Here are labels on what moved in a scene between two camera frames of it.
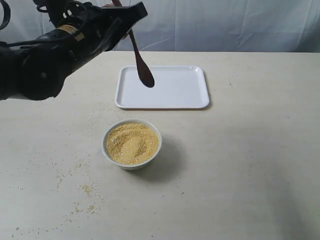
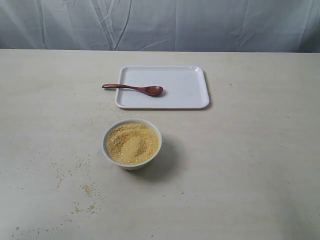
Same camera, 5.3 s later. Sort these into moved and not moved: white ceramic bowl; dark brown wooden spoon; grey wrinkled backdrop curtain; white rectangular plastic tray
Moved: dark brown wooden spoon
Not moved: white ceramic bowl; white rectangular plastic tray; grey wrinkled backdrop curtain
